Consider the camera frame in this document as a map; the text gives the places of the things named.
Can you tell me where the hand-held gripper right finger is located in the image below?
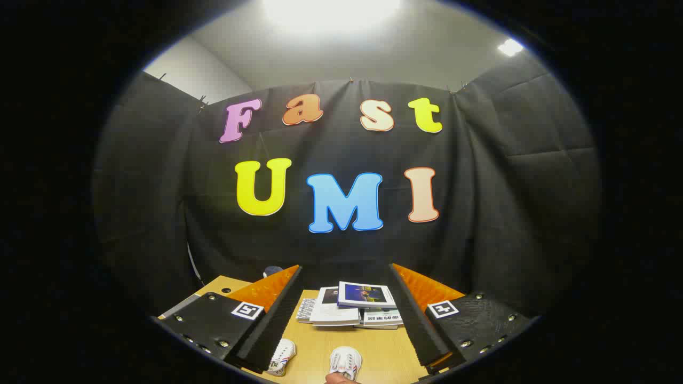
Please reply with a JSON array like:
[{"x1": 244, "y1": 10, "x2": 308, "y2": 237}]
[{"x1": 388, "y1": 263, "x2": 539, "y2": 377}]

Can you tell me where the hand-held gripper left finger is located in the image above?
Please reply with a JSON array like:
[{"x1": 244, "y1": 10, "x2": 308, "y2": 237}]
[{"x1": 151, "y1": 265, "x2": 305, "y2": 374}]

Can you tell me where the white canvas shoe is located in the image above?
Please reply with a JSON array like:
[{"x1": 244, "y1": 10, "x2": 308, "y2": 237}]
[
  {"x1": 328, "y1": 346, "x2": 363, "y2": 381},
  {"x1": 265, "y1": 338, "x2": 297, "y2": 377}
]

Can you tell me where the patterned cover book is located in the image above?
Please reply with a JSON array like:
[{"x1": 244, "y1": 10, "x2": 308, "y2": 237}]
[{"x1": 295, "y1": 298, "x2": 319, "y2": 324}]

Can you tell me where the pale green cover book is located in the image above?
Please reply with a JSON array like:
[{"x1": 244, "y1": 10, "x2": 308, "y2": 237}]
[{"x1": 356, "y1": 308, "x2": 404, "y2": 330}]

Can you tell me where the white cover book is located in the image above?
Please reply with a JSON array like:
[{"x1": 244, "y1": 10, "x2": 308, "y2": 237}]
[{"x1": 309, "y1": 286, "x2": 361, "y2": 327}]

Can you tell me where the small ceiling light panel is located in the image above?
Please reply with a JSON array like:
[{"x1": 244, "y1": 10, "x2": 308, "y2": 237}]
[{"x1": 497, "y1": 38, "x2": 525, "y2": 57}]

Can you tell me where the large ceiling light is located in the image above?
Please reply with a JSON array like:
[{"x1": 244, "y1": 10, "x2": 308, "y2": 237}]
[{"x1": 261, "y1": 0, "x2": 402, "y2": 34}]

